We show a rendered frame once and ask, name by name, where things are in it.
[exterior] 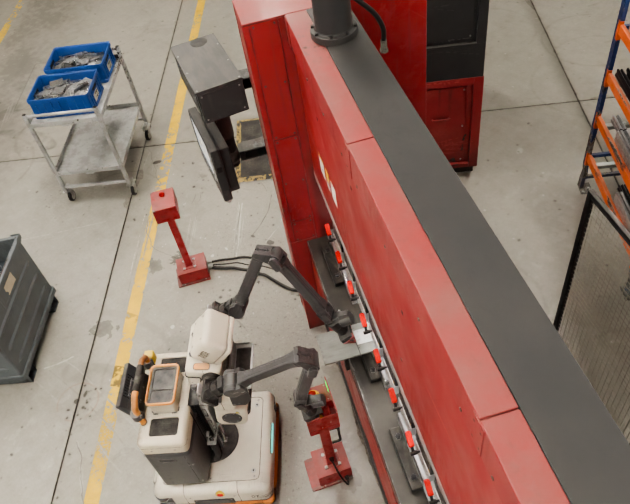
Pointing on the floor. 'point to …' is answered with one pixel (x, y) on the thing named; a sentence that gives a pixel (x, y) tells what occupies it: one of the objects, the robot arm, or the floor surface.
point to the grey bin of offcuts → (10, 311)
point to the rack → (614, 142)
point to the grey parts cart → (95, 135)
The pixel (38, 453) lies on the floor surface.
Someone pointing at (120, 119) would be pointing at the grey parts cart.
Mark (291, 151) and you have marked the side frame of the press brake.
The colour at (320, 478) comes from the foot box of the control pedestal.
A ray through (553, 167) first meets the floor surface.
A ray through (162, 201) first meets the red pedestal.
